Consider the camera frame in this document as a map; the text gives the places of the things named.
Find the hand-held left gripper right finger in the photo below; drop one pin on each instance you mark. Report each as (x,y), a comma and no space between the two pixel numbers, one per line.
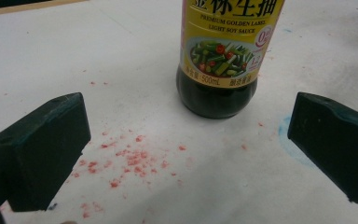
(332,143)

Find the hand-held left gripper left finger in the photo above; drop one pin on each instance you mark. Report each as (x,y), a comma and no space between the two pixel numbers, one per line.
(40,149)

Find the soy sauce bottle yellow label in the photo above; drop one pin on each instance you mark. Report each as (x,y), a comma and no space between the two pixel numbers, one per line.
(220,59)

